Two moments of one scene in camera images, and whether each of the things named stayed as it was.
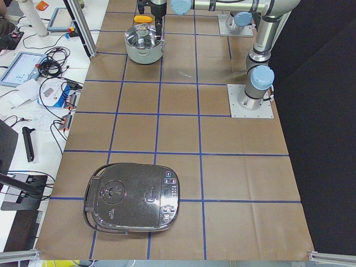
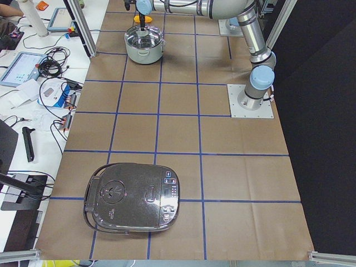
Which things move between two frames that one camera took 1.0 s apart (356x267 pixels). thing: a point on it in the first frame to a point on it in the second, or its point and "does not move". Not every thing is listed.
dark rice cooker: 125,197 does not move
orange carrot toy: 140,19 does not move
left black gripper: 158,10 to 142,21
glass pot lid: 142,36 does not move
